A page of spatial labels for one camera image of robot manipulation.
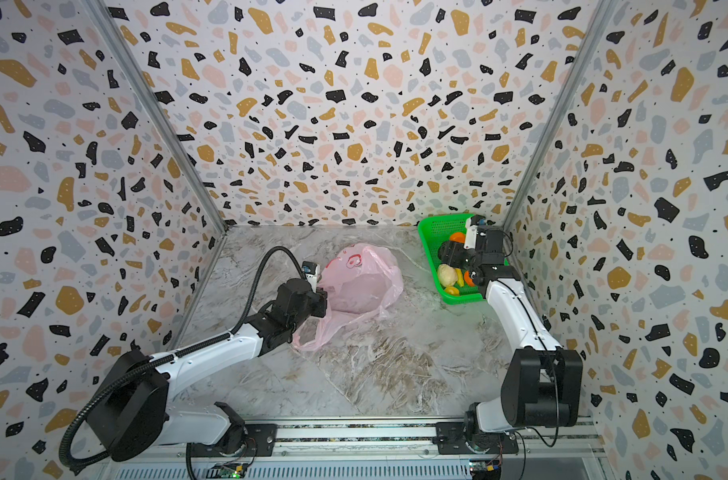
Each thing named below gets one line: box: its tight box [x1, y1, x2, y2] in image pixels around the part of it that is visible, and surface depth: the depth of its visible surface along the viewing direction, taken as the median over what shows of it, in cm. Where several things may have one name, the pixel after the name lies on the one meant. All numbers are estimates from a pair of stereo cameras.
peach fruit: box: [438, 263, 458, 287], surface depth 103 cm
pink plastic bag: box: [292, 244, 404, 351], surface depth 89 cm
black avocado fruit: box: [438, 241, 458, 263], surface depth 79 cm
